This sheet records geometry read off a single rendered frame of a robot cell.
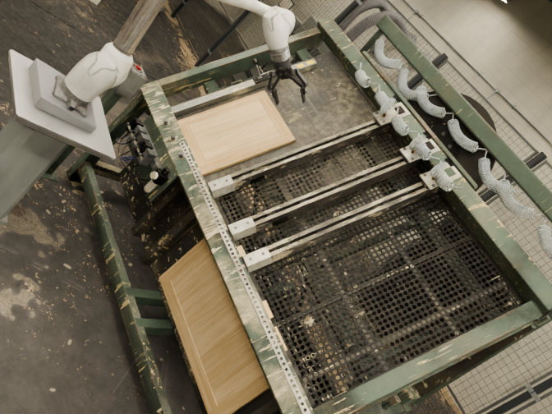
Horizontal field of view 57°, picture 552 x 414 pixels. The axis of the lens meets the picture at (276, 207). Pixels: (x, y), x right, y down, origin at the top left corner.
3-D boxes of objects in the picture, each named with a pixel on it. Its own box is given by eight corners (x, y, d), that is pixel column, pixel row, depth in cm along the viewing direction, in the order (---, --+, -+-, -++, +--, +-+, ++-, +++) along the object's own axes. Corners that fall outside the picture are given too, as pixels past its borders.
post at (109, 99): (40, 166, 322) (112, 85, 298) (48, 168, 327) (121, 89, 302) (42, 172, 319) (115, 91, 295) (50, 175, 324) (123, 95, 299)
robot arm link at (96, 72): (57, 78, 230) (89, 45, 223) (75, 73, 247) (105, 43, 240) (83, 105, 233) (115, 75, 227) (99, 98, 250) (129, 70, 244)
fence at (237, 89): (172, 112, 304) (170, 107, 300) (313, 62, 322) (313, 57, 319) (174, 117, 301) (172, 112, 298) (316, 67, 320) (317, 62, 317)
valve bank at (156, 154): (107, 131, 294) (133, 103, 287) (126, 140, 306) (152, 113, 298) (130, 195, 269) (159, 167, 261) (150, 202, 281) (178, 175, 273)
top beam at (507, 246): (316, 32, 338) (316, 20, 330) (329, 28, 340) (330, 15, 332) (540, 319, 227) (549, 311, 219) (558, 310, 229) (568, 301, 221)
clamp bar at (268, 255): (241, 259, 248) (236, 235, 228) (445, 174, 272) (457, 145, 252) (250, 276, 243) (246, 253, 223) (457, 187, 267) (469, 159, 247)
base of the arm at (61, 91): (50, 99, 226) (58, 91, 224) (55, 75, 241) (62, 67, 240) (85, 123, 237) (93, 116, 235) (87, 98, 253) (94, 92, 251)
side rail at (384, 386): (311, 414, 215) (312, 408, 205) (522, 308, 236) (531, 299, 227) (320, 432, 211) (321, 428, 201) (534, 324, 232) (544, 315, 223)
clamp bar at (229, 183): (208, 187, 273) (200, 160, 252) (397, 114, 296) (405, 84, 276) (214, 201, 267) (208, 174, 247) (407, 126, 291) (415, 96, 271)
